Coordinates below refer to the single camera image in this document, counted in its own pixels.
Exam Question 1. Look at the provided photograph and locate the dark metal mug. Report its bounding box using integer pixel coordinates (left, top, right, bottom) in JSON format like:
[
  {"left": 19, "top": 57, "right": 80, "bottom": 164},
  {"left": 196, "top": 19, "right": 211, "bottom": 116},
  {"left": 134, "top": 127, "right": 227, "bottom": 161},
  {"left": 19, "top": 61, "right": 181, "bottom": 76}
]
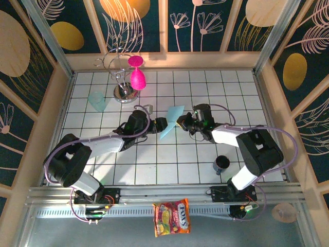
[{"left": 212, "top": 155, "right": 231, "bottom": 175}]

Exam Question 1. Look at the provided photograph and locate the pink wine glass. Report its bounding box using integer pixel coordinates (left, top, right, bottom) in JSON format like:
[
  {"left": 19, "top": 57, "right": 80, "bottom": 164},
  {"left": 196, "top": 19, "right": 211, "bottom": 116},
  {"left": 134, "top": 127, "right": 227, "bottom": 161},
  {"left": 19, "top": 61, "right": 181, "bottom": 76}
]
[{"left": 127, "top": 55, "right": 148, "bottom": 91}]

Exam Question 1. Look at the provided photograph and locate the perforated grey cable duct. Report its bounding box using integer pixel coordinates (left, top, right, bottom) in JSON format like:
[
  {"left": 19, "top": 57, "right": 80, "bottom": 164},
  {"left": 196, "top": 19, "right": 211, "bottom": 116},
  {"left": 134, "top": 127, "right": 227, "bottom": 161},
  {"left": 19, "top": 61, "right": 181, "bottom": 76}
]
[{"left": 35, "top": 207, "right": 232, "bottom": 219}]

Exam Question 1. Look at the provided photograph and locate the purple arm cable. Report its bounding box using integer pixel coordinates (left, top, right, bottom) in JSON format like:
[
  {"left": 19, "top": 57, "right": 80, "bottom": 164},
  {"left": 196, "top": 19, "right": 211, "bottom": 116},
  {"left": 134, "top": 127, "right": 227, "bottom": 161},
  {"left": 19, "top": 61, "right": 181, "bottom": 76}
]
[
  {"left": 205, "top": 103, "right": 299, "bottom": 222},
  {"left": 44, "top": 104, "right": 154, "bottom": 224}
]

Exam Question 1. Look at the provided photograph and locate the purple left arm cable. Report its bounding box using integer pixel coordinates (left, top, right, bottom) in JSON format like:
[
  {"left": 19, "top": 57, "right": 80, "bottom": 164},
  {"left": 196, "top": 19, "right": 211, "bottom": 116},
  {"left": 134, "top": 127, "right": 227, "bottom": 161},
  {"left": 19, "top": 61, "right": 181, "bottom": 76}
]
[{"left": 44, "top": 104, "right": 154, "bottom": 224}]

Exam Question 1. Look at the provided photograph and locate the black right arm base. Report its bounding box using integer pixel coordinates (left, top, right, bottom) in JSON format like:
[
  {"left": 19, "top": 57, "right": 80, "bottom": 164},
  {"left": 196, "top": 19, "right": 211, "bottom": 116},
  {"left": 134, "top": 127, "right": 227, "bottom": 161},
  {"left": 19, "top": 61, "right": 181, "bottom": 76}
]
[{"left": 210, "top": 185, "right": 258, "bottom": 204}]

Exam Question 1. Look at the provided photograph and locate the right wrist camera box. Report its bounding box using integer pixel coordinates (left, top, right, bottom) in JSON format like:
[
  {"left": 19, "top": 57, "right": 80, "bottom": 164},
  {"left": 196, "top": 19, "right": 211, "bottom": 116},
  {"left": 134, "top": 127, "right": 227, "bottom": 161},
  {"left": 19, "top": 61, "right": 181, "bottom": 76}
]
[{"left": 191, "top": 104, "right": 205, "bottom": 117}]

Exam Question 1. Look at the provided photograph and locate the orange candy bag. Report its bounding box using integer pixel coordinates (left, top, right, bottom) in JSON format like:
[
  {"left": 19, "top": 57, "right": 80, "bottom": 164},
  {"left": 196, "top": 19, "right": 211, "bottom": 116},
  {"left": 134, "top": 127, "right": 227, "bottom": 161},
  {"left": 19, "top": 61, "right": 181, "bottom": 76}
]
[{"left": 152, "top": 197, "right": 191, "bottom": 238}]

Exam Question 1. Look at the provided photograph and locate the translucent teal plastic cup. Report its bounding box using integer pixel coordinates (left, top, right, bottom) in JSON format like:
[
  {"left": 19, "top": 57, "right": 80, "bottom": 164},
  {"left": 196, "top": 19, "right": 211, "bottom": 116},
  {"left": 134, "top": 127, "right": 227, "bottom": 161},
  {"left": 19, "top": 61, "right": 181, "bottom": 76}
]
[{"left": 88, "top": 92, "right": 107, "bottom": 113}]

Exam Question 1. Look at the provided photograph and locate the aluminium frame post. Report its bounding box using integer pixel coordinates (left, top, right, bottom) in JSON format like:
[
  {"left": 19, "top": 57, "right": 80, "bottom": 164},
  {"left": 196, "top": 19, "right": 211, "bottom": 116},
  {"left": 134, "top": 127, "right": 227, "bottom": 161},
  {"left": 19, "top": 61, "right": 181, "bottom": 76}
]
[
  {"left": 22, "top": 0, "right": 75, "bottom": 78},
  {"left": 253, "top": 0, "right": 301, "bottom": 75}
]

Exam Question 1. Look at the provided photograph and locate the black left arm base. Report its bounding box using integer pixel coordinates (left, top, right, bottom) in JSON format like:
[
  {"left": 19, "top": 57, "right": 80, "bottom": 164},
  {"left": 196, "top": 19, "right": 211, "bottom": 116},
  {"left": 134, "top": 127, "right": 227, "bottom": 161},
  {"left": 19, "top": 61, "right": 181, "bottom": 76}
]
[{"left": 73, "top": 187, "right": 121, "bottom": 205}]

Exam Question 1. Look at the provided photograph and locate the aluminium mounting rail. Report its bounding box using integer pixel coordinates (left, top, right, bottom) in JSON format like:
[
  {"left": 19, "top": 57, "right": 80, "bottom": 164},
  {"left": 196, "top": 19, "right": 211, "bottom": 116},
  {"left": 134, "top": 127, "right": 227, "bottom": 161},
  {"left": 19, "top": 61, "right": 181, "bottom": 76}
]
[{"left": 25, "top": 183, "right": 306, "bottom": 205}]

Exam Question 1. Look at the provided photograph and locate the chrome wire glass rack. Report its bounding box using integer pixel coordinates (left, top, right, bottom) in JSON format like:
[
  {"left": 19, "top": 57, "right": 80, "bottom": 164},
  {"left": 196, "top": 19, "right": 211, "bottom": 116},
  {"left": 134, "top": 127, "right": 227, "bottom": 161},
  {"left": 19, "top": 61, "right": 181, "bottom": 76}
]
[{"left": 94, "top": 46, "right": 139, "bottom": 104}]

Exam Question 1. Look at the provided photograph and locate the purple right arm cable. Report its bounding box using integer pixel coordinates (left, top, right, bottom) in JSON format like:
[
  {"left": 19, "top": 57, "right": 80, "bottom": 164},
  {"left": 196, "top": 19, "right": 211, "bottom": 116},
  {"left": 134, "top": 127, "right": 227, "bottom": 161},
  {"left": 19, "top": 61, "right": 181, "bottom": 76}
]
[{"left": 205, "top": 103, "right": 299, "bottom": 222}]

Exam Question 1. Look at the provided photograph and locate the small black electronics module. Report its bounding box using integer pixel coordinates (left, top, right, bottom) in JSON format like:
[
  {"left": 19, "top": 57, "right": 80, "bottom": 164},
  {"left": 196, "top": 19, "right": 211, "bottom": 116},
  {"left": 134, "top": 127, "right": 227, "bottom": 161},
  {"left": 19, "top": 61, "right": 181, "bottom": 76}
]
[
  {"left": 85, "top": 205, "right": 114, "bottom": 219},
  {"left": 229, "top": 203, "right": 259, "bottom": 221}
]

